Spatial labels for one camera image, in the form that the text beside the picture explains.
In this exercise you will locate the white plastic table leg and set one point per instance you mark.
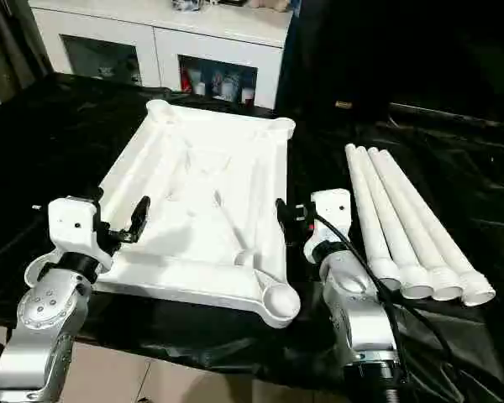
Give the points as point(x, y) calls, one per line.
point(437, 226)
point(411, 218)
point(371, 218)
point(392, 218)

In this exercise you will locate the white plastic table top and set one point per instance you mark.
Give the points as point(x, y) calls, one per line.
point(201, 235)

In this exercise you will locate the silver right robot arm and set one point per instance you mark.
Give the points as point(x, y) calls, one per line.
point(357, 310)

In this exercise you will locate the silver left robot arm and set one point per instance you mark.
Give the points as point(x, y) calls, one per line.
point(42, 302)

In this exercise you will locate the small white cup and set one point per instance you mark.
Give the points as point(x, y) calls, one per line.
point(248, 96)

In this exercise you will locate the black mat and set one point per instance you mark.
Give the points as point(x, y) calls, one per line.
point(193, 340)

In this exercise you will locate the patterned white cup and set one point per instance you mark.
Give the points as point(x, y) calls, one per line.
point(231, 86)

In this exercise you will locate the plain white cup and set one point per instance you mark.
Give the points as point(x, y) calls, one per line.
point(200, 88)

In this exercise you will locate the black box with gold label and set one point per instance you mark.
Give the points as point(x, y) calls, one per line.
point(336, 63)

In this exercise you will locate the dark long bar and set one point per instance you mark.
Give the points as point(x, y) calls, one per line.
point(445, 114)

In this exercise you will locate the white cabinet with glass doors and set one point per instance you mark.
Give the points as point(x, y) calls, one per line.
point(159, 38)

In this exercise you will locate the dark crumpled bundle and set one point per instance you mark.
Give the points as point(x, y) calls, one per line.
point(189, 4)

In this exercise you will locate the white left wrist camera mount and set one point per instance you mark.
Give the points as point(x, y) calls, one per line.
point(71, 226)

